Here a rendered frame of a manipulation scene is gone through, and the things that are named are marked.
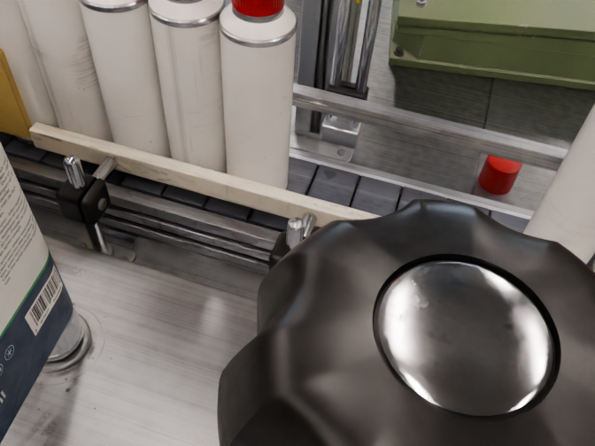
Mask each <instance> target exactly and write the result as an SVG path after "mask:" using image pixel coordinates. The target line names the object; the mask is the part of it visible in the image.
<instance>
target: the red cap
mask: <svg viewBox="0 0 595 446"><path fill-rule="evenodd" d="M521 168H522V163H520V162H516V161H513V160H509V159H505V158H499V157H495V156H492V155H488V157H487V158H486V160H485V163H484V165H483V169H482V171H481V172H480V175H479V177H478V182H479V184H480V186H481V187H482V188H483V189H484V190H485V191H487V192H489V193H491V194H494V195H504V194H507V193H508V192H509V191H510V190H511V189H512V186H513V185H514V182H515V180H516V178H517V176H518V173H519V171H520V170H521Z"/></svg>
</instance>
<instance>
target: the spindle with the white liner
mask: <svg viewBox="0 0 595 446"><path fill-rule="evenodd" d="M217 425H218V436H219V443H220V446H595V272H593V271H592V269H590V267H589V266H587V265H586V264H585V263H584V262H583V261H582V260H581V259H580V258H579V257H577V256H576V255H575V254H574V253H573V252H571V251H570V250H568V249H567V248H566V247H564V246H563V245H561V244H560V243H559V242H555V241H550V240H546V239H542V238H537V237H534V236H531V235H526V234H523V233H520V232H517V231H515V230H513V229H511V228H509V227H506V226H504V225H502V224H500V223H499V222H497V221H496V220H495V219H492V218H491V217H489V216H488V215H487V214H485V213H484V212H482V211H481V210H479V209H478V208H477V207H475V206H474V205H473V204H465V203H461V202H454V201H448V200H438V199H414V200H412V201H411V202H409V203H408V204H406V205H405V206H404V207H402V208H401V209H399V210H397V211H395V212H393V213H391V214H388V215H385V216H381V217H378V218H373V219H348V220H342V219H339V220H333V221H331V222H329V223H328V224H327V225H325V226H323V227H321V228H320V229H318V230H317V231H315V232H313V233H312V234H311V235H309V236H307V237H306V238H305V239H304V240H303V241H302V242H300V243H299V244H298V245H297V246H295V247H294V248H293V249H292V250H290V251H289V252H288V253H287V254H286V255H285V256H284V257H283V258H282V259H281V260H280V261H279V262H278V263H277V264H276V265H275V266H274V267H273V268H272V269H271V270H270V271H269V273H268V274H267V275H266V276H265V278H264V279H263V280H262V282H261V283H260V286H259V291H258V299H257V336H256V337H254V338H253V339H252V340H251V341H250V342H249V343H247V344H246V345H245V346H244V347H243V348H242V349H241V350H240V351H239V352H238V353H237V354H236V355H235V356H234V357H233V358H232V359H231V360H230V361H229V363H228V364H227V366H226V367H225V368H224V370H223V371H222V374H221V376H220V380H219V388H218V403H217Z"/></svg>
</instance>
